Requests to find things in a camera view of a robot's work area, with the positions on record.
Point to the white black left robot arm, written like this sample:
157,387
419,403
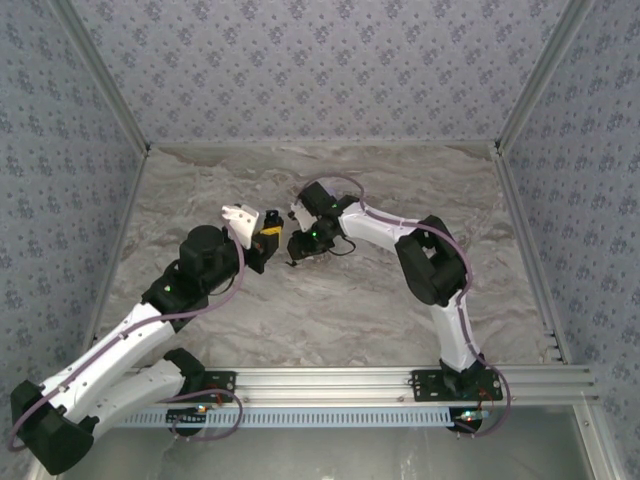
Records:
100,360

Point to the aluminium frame post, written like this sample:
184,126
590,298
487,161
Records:
540,72
105,72

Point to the wide aluminium base rail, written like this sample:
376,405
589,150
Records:
325,385

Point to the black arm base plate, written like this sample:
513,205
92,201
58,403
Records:
222,385
425,385

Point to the aluminium frame rail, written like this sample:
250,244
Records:
525,250
116,250

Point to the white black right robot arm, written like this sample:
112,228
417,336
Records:
370,227

